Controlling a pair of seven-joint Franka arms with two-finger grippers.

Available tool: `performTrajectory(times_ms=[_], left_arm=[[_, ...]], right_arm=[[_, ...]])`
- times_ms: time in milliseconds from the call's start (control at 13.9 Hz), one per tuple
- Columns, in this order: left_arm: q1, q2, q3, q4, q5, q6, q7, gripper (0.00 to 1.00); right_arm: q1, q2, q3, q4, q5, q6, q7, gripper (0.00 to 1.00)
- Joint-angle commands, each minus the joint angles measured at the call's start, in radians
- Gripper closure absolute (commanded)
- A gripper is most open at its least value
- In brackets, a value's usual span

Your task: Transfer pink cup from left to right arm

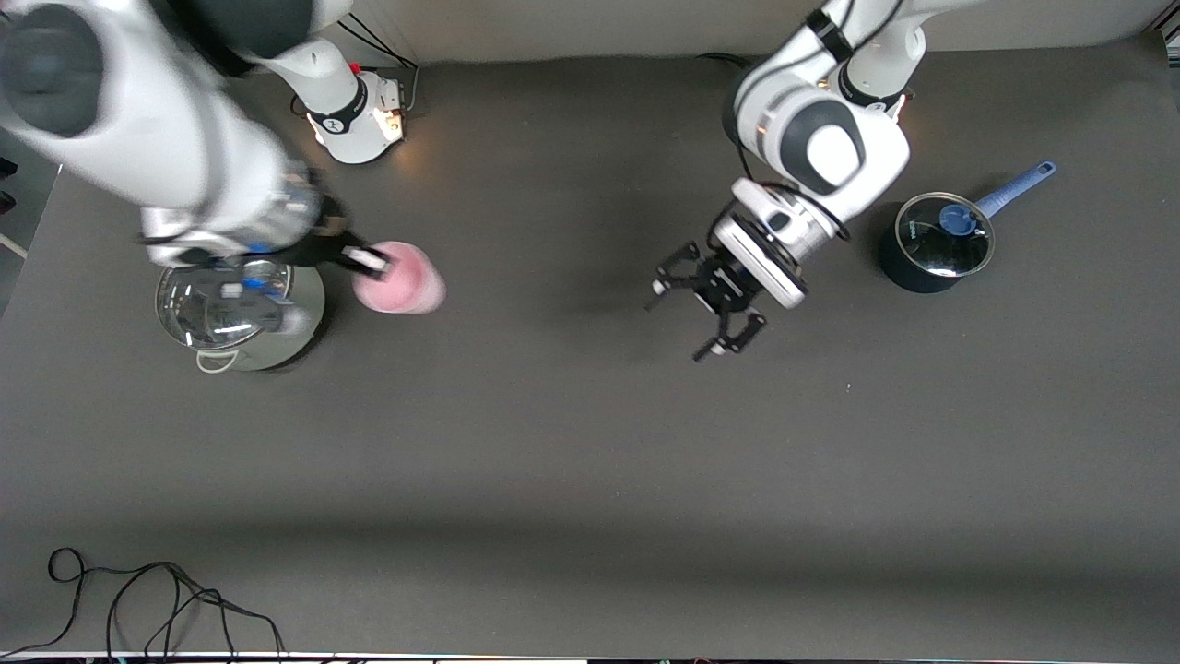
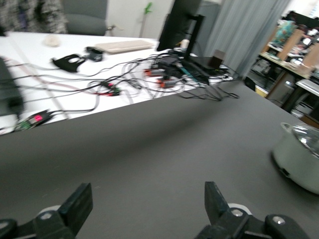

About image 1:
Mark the pink plastic cup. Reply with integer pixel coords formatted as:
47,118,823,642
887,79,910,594
353,242,448,315

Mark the dark blue saucepan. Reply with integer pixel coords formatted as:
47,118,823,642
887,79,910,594
878,161,1057,294

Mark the glass lid blue knob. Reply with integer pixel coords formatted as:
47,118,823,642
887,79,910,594
894,192,997,278

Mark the black right arm base cable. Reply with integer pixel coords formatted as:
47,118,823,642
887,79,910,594
336,18,421,113

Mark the loose black cable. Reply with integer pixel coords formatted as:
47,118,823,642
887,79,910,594
0,547,287,660

